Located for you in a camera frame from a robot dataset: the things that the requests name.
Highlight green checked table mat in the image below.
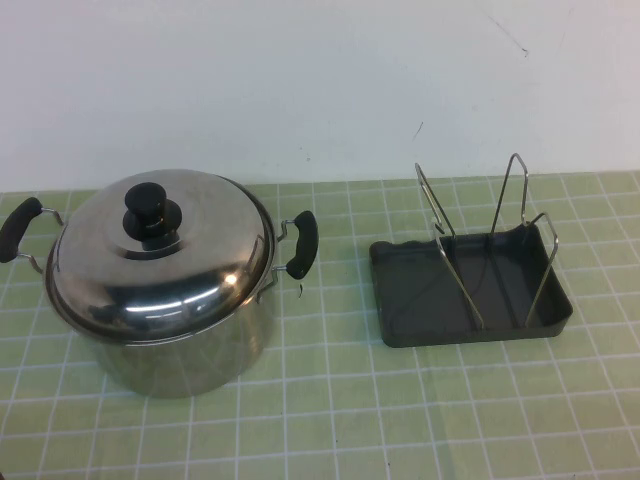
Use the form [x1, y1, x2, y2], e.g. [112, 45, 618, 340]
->
[0, 171, 640, 480]

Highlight wire lid rack grey tray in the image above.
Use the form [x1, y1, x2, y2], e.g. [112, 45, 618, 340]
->
[368, 153, 573, 347]

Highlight stainless steel pot black handles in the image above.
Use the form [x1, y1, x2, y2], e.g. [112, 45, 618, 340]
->
[0, 174, 320, 400]

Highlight steel pot lid black knob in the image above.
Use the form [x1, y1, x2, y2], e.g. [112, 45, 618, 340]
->
[51, 168, 275, 346]

